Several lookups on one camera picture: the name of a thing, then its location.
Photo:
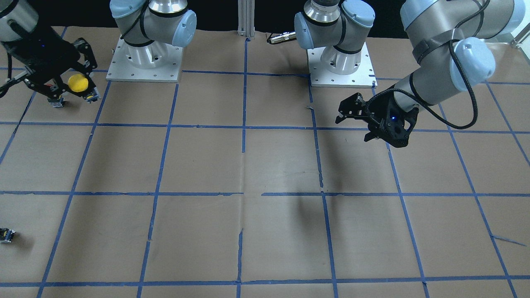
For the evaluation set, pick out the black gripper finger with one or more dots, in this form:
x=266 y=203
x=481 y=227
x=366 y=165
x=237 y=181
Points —
x=375 y=132
x=354 y=107

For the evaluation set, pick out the aluminium frame post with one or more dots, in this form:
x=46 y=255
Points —
x=245 y=16

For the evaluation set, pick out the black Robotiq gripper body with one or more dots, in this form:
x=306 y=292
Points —
x=39 y=56

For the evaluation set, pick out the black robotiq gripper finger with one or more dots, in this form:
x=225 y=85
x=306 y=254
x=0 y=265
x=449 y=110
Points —
x=83 y=80
x=53 y=91

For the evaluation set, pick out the yellow push button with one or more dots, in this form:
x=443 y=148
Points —
x=87 y=95

